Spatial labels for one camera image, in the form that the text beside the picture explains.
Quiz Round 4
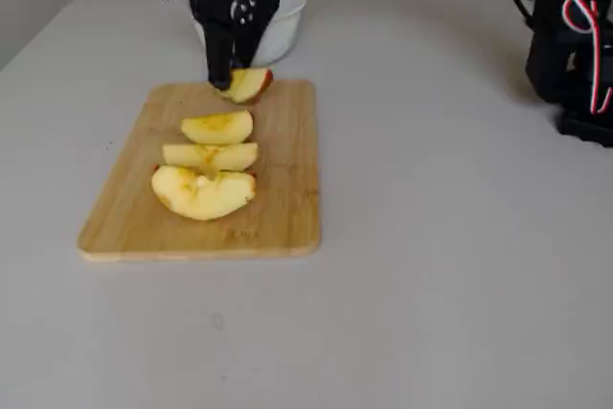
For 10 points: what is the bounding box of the wooden cutting board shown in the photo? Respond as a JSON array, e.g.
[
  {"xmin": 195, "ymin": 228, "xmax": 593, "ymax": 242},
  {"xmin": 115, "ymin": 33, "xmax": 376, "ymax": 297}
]
[{"xmin": 76, "ymin": 79, "xmax": 321, "ymax": 262}]

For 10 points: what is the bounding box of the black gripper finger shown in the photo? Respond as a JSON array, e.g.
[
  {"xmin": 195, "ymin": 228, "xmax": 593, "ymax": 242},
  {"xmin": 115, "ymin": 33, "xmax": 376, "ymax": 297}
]
[
  {"xmin": 204, "ymin": 21, "xmax": 237, "ymax": 88},
  {"xmin": 234, "ymin": 10, "xmax": 278, "ymax": 68}
]

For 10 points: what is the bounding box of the yellow apple slice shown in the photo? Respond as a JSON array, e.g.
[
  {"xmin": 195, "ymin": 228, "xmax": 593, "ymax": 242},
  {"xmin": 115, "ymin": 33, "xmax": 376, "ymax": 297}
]
[
  {"xmin": 180, "ymin": 109, "xmax": 254, "ymax": 146},
  {"xmin": 161, "ymin": 142, "xmax": 260, "ymax": 173}
]

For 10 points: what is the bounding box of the apple slice with brown core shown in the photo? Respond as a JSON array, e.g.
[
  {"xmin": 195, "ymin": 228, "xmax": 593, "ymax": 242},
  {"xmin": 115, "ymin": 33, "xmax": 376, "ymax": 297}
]
[{"xmin": 150, "ymin": 164, "xmax": 258, "ymax": 222}]

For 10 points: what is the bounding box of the apple slice with red skin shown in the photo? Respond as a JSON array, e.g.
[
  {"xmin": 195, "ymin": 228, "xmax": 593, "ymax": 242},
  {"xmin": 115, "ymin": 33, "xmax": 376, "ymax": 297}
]
[{"xmin": 213, "ymin": 67, "xmax": 275, "ymax": 105}]

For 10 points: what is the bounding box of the white bowl with butterfly print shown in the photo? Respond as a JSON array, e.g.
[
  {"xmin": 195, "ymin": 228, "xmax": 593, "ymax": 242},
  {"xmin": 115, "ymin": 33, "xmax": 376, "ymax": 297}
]
[{"xmin": 191, "ymin": 0, "xmax": 307, "ymax": 68}]

